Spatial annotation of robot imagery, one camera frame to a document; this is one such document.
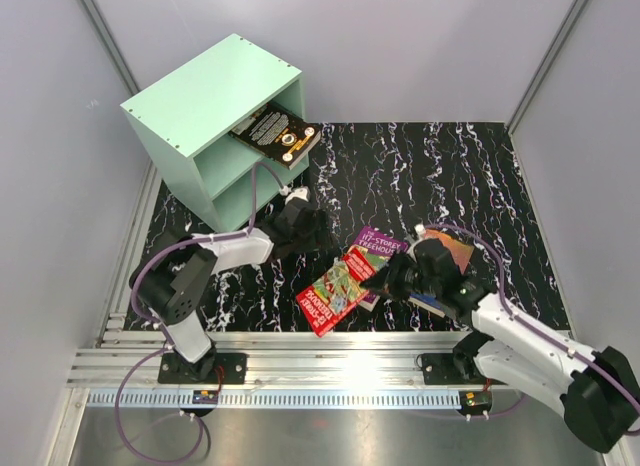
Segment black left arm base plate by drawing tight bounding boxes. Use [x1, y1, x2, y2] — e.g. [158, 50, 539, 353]
[157, 352, 248, 385]

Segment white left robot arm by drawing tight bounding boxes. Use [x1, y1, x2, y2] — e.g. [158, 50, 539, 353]
[129, 198, 334, 383]

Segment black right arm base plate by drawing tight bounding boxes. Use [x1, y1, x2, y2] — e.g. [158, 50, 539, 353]
[417, 353, 485, 385]

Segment white slotted cable duct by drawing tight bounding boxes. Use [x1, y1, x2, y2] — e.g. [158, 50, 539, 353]
[88, 388, 461, 410]

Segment blue paperback book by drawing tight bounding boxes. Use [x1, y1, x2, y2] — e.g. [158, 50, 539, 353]
[409, 224, 474, 318]

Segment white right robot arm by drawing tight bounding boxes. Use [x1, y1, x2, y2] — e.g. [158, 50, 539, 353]
[362, 238, 639, 453]

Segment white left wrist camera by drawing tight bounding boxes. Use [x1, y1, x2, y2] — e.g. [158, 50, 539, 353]
[279, 186, 310, 204]

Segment red paperback book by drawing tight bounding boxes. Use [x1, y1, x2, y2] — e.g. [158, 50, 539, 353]
[296, 246, 389, 337]

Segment purple treehouse book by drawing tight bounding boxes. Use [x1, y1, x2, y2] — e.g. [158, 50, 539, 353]
[345, 226, 408, 312]

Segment aluminium mounting rail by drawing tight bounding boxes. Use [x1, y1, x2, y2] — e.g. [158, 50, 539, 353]
[67, 330, 465, 391]

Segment black marbled table mat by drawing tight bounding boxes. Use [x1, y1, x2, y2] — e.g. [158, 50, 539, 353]
[122, 121, 572, 334]

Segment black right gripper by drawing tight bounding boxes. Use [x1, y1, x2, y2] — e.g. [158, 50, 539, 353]
[361, 249, 441, 302]

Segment black paperback book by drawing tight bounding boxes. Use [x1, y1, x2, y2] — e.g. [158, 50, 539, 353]
[229, 102, 321, 170]

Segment mint green wooden shelf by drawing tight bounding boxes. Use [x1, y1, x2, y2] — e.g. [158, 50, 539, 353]
[121, 34, 309, 232]

